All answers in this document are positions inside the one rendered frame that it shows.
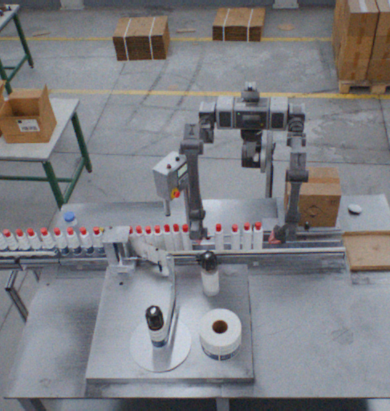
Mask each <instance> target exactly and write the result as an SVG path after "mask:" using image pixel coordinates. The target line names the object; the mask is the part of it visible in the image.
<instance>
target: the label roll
mask: <svg viewBox="0 0 390 411"><path fill-rule="evenodd" d="M199 333H200V340H201V349H202V351H203V352H204V353H205V354H206V355H207V356H208V357H209V358H211V360H215V361H227V360H231V359H233V357H234V356H236V355H237V354H238V352H239V350H240V347H241V323H240V320H239V318H238V317H237V316H236V315H235V314H234V313H233V312H231V311H228V310H223V309H217V310H213V311H210V312H207V313H206V314H205V315H203V317H202V318H201V321H200V323H199Z"/></svg>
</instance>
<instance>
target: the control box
mask: <svg viewBox="0 0 390 411"><path fill-rule="evenodd" d="M176 157H179V153H176V152H171V153H170V154H169V155H168V156H167V157H166V158H164V159H163V160H162V161H161V162H160V163H158V164H157V165H156V166H154V168H153V169H152V173H153V178H154V182H156V192H157V195H158V196H160V197H162V198H164V199H166V200H168V201H171V200H173V199H174V198H175V195H174V192H177V191H179V192H182V191H183V190H184V189H185V188H186V187H187V186H188V185H189V178H188V177H187V178H186V179H185V180H184V181H183V182H182V183H181V185H179V186H178V180H179V179H180V178H181V177H182V176H183V175H184V174H185V173H186V172H188V166H187V170H186V171H185V172H184V173H183V174H182V175H181V176H180V177H179V178H177V170H178V169H179V168H180V166H181V165H183V164H184V163H185V162H187V160H186V158H185V157H180V159H181V160H180V161H178V162H177V161H176ZM167 164H170V165H171V169H170V170H167V169H166V166H167Z"/></svg>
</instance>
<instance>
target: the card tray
mask: <svg viewBox="0 0 390 411"><path fill-rule="evenodd" d="M343 232H344V233H343V234H342V239H343V245H344V247H345V253H347V260H348V263H349V267H350V270H387V269H390V230H343Z"/></svg>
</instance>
